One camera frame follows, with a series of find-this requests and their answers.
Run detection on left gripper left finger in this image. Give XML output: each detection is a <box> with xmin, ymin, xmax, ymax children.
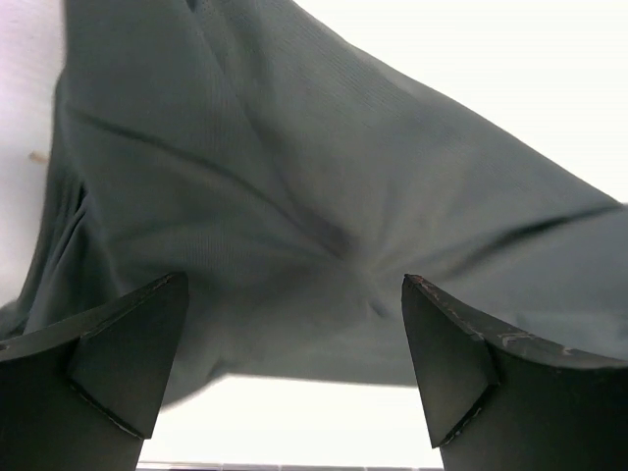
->
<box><xmin>1</xmin><ymin>273</ymin><xmax>189</xmax><ymax>471</ymax></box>

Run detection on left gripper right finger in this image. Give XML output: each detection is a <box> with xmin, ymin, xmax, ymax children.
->
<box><xmin>401</xmin><ymin>275</ymin><xmax>627</xmax><ymax>471</ymax></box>

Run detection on dark grey t shirt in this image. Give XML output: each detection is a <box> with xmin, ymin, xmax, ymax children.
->
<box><xmin>1</xmin><ymin>1</ymin><xmax>627</xmax><ymax>402</ymax></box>

